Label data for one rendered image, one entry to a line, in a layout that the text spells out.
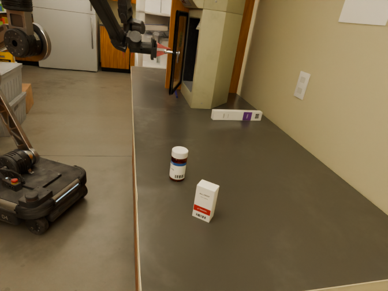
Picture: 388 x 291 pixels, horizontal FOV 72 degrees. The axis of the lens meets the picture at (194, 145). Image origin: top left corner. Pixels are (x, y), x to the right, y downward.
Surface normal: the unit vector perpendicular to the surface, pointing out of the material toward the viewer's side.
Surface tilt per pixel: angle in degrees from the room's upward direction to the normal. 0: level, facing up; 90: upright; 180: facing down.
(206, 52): 90
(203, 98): 90
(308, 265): 0
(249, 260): 0
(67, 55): 90
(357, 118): 90
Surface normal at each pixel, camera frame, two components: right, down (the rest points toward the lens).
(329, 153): -0.97, -0.01
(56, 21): 0.22, 0.45
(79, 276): 0.12, -0.89
